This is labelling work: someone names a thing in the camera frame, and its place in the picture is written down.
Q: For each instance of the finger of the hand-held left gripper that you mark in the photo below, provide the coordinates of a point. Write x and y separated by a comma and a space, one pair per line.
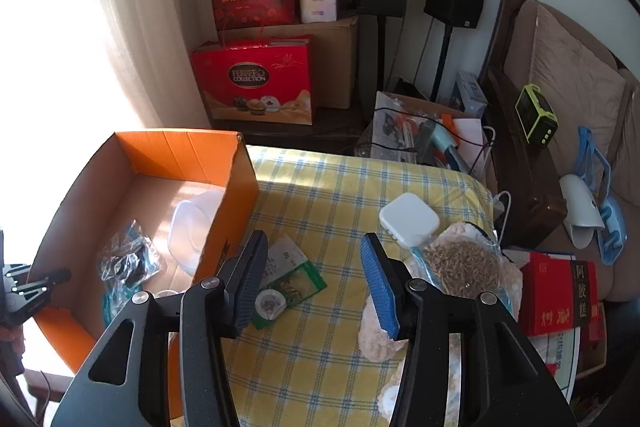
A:
50, 279

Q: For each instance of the person's left hand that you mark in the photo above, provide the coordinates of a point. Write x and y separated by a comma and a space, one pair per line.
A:
10, 349

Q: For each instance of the yellow checked tablecloth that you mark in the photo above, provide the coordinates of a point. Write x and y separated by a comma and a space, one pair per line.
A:
325, 187

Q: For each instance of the white curtain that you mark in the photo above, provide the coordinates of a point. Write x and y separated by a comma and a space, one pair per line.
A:
125, 32

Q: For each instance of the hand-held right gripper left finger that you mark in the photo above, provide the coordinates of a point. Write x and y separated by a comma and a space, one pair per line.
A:
246, 307

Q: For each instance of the red chocolate gift bag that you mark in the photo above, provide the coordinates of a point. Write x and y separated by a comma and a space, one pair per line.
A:
250, 77

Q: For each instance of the orange cardboard box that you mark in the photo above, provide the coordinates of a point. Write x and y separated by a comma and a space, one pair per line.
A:
220, 217

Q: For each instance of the light blue hair dryer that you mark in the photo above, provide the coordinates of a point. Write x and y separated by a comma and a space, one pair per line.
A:
447, 144

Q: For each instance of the brown cardboard carton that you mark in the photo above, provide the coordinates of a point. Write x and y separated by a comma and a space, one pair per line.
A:
335, 62

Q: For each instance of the black speaker stand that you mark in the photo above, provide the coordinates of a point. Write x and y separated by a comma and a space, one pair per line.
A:
378, 52
442, 62

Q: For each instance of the small jelly cup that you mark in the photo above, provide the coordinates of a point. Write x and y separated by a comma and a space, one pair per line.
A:
270, 304

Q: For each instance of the white square plastic case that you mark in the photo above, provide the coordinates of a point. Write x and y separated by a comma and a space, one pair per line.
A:
407, 217

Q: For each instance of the clear bag of grain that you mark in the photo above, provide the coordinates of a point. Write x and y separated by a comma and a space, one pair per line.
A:
460, 267

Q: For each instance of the green white packet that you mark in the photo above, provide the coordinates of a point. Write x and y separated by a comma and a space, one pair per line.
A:
295, 277

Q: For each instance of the clear bag of black parts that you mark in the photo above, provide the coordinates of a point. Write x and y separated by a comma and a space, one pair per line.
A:
132, 264

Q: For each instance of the green black radio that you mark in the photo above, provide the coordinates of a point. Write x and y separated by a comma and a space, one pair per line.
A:
535, 117

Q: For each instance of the white curved plastic shell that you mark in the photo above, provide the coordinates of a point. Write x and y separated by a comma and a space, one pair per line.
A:
580, 207

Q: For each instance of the clear bin of clutter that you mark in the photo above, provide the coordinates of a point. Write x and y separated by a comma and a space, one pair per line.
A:
395, 127

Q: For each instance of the red box dark band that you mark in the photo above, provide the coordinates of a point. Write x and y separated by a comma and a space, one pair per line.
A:
555, 292

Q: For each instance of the blue white carton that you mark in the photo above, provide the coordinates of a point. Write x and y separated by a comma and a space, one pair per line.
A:
470, 92

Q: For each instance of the clear plastic cup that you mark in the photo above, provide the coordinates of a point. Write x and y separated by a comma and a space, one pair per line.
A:
192, 232

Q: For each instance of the brown sofa cushion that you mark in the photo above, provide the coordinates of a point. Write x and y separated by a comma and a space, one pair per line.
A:
565, 72

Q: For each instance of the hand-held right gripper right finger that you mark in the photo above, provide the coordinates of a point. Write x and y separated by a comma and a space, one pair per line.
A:
380, 287

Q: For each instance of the brown sofa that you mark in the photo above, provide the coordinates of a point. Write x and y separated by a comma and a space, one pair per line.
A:
530, 187

